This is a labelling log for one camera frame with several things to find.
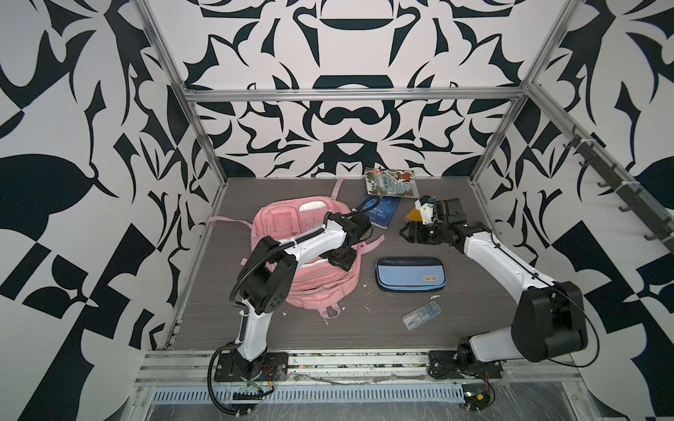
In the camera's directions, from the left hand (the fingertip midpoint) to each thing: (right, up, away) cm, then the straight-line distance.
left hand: (339, 255), depth 89 cm
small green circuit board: (+37, -34, -18) cm, 53 cm away
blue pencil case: (+22, -6, 0) cm, 23 cm away
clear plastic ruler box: (+26, -17, -6) cm, 31 cm away
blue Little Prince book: (+17, +15, +19) cm, 29 cm away
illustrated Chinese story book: (+23, +27, +28) cm, 45 cm away
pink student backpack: (-7, -7, -3) cm, 10 cm away
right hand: (+23, +9, -3) cm, 24 cm away
